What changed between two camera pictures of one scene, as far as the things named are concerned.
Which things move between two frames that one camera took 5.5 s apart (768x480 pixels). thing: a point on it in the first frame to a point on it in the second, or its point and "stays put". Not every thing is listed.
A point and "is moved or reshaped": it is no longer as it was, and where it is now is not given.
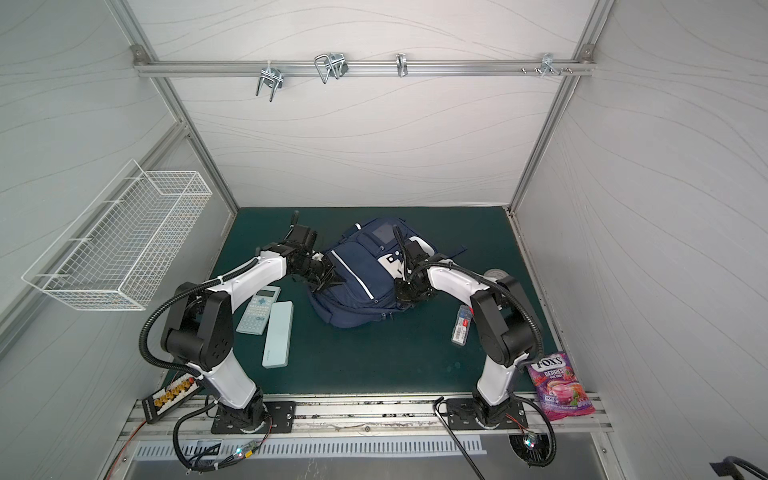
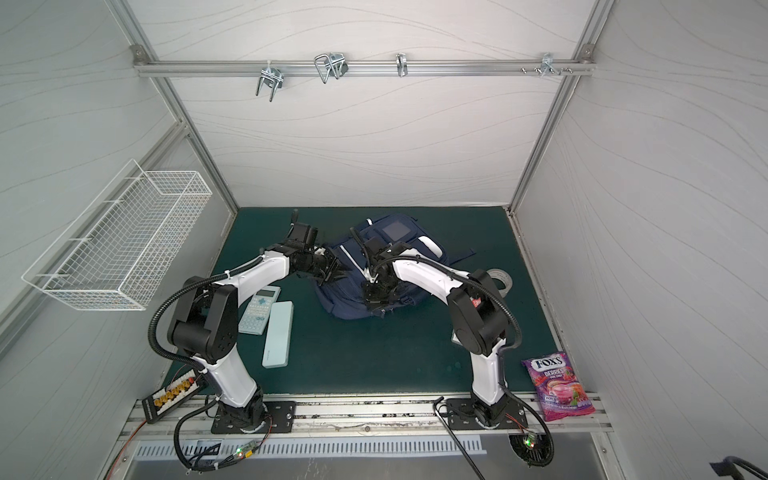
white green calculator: [256, 317] stays put
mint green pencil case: [277, 344] stays put
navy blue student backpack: [367, 294] is moved or reshaped
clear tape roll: [496, 273] stays put
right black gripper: [405, 282] to [372, 283]
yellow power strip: [162, 401] stays put
